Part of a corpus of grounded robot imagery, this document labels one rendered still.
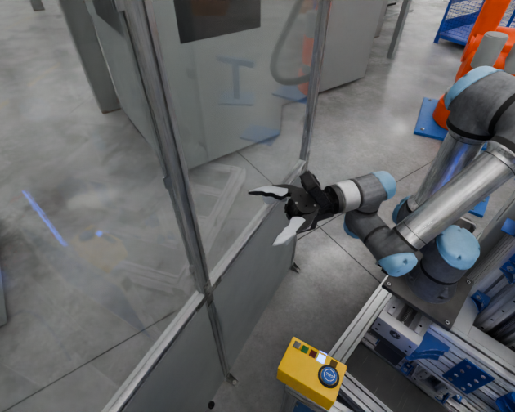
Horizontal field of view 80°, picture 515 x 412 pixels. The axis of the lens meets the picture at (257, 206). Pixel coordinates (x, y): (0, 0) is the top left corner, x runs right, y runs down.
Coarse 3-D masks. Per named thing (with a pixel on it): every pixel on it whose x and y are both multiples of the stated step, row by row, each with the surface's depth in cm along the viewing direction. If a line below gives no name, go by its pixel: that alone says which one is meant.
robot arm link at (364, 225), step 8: (344, 216) 86; (352, 216) 81; (360, 216) 79; (368, 216) 78; (376, 216) 79; (344, 224) 86; (352, 224) 81; (360, 224) 79; (368, 224) 78; (376, 224) 77; (384, 224) 77; (352, 232) 84; (360, 232) 79; (368, 232) 77
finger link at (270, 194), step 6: (264, 186) 72; (270, 186) 72; (252, 192) 72; (258, 192) 72; (264, 192) 71; (270, 192) 71; (276, 192) 71; (282, 192) 71; (264, 198) 75; (270, 198) 74; (276, 198) 72; (282, 198) 71
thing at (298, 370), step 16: (288, 352) 84; (320, 352) 84; (288, 368) 82; (304, 368) 82; (320, 368) 81; (336, 368) 82; (288, 384) 86; (304, 384) 79; (320, 384) 79; (336, 384) 79; (320, 400) 80
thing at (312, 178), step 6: (306, 174) 64; (312, 174) 65; (306, 180) 64; (312, 180) 63; (318, 180) 65; (306, 186) 63; (312, 186) 63; (318, 186) 63; (312, 192) 64; (318, 192) 65; (324, 192) 69; (318, 198) 67; (324, 198) 68; (324, 204) 70
